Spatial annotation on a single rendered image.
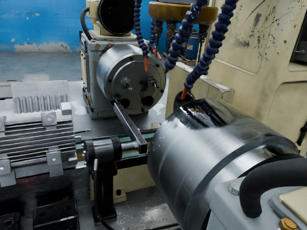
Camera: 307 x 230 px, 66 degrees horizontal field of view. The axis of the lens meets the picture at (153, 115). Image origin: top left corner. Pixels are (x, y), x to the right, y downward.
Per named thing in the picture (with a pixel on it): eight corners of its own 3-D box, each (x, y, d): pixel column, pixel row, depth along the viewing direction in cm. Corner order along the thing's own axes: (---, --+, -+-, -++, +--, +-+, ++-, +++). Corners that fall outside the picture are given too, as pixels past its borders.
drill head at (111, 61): (138, 86, 126) (140, 38, 115) (167, 116, 96) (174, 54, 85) (91, 89, 117) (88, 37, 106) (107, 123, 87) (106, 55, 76)
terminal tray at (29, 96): (68, 108, 67) (65, 83, 66) (71, 109, 57) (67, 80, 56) (20, 112, 62) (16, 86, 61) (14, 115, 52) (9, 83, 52)
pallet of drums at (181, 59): (204, 58, 638) (209, 29, 605) (218, 66, 568) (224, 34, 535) (162, 57, 612) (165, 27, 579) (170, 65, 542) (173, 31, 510)
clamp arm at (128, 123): (149, 153, 58) (121, 110, 79) (150, 143, 57) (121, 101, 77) (135, 155, 57) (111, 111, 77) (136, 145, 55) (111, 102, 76)
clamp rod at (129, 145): (137, 146, 59) (137, 139, 58) (140, 150, 58) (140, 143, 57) (106, 151, 56) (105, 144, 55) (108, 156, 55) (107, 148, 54)
